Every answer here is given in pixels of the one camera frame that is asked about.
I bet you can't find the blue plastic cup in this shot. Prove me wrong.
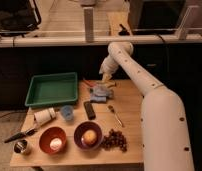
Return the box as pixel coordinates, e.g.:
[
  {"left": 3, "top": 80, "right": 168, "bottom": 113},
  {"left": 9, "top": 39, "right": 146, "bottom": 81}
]
[{"left": 60, "top": 105, "right": 74, "bottom": 121}]

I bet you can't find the red bowl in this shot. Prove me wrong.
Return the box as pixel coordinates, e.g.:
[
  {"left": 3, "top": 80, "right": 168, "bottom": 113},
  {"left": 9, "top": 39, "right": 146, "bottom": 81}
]
[{"left": 39, "top": 127, "right": 66, "bottom": 155}]

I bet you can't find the orange fruit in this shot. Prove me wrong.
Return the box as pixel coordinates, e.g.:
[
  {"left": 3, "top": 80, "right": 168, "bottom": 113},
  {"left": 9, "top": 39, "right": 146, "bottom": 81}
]
[{"left": 83, "top": 130, "right": 97, "bottom": 145}]

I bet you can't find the black handled knife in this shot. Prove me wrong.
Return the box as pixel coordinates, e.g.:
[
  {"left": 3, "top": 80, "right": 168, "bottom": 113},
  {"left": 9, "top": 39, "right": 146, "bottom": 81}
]
[{"left": 4, "top": 127, "right": 38, "bottom": 143}]

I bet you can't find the white vertical post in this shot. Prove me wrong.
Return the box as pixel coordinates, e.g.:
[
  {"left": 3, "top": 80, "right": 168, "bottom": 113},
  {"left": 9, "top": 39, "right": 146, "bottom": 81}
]
[{"left": 83, "top": 7, "right": 94, "bottom": 42}]

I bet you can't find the white cylindrical mug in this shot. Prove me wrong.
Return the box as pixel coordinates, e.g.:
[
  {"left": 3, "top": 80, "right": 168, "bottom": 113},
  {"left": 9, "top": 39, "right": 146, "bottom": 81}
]
[{"left": 34, "top": 108, "right": 56, "bottom": 126}]

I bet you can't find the grey-blue towel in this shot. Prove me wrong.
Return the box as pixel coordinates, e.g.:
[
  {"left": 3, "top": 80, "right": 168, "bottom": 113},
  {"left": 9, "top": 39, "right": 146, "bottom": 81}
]
[{"left": 90, "top": 84, "right": 114, "bottom": 98}]

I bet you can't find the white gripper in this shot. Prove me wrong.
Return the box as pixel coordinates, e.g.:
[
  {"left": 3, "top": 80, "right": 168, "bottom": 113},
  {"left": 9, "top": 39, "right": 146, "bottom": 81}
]
[{"left": 99, "top": 55, "right": 119, "bottom": 83}]

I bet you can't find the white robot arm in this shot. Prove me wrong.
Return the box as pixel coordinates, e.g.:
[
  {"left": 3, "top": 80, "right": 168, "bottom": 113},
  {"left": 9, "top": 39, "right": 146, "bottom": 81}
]
[{"left": 99, "top": 42, "right": 195, "bottom": 171}]

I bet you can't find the bunch of dark grapes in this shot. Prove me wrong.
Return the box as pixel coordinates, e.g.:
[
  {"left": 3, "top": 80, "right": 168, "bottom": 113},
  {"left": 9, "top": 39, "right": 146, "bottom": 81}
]
[{"left": 101, "top": 129, "right": 127, "bottom": 152}]

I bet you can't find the metal spoon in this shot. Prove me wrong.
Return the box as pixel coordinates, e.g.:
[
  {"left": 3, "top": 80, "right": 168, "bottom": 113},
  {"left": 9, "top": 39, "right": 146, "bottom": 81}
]
[{"left": 107, "top": 105, "right": 124, "bottom": 127}]

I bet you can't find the white egg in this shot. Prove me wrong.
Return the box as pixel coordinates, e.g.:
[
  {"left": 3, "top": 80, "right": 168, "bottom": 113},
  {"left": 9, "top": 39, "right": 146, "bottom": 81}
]
[{"left": 50, "top": 138, "right": 62, "bottom": 150}]

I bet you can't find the black remote control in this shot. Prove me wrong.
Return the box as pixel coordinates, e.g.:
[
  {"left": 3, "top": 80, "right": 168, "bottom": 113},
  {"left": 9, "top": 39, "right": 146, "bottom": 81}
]
[{"left": 84, "top": 101, "right": 96, "bottom": 120}]

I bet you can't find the purple bowl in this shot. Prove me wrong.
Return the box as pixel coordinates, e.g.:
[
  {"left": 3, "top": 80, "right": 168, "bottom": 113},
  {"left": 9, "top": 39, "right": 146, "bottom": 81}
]
[{"left": 74, "top": 121, "right": 103, "bottom": 150}]

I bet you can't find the black chair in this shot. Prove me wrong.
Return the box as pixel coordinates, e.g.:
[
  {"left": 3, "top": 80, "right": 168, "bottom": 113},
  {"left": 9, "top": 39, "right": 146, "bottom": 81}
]
[{"left": 0, "top": 0, "right": 42, "bottom": 37}]

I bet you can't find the green plastic tray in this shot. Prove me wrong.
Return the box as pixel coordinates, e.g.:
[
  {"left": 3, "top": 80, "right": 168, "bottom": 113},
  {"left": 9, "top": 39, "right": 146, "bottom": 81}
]
[{"left": 25, "top": 72, "right": 78, "bottom": 108}]

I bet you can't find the black monitor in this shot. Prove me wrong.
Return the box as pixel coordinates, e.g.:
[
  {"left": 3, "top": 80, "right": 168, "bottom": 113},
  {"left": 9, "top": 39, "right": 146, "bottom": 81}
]
[{"left": 128, "top": 0, "right": 185, "bottom": 35}]

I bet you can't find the small metal cup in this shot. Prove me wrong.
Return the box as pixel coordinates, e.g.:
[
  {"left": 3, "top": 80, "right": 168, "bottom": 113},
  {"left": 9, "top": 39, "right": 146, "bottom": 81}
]
[{"left": 14, "top": 139, "right": 31, "bottom": 155}]

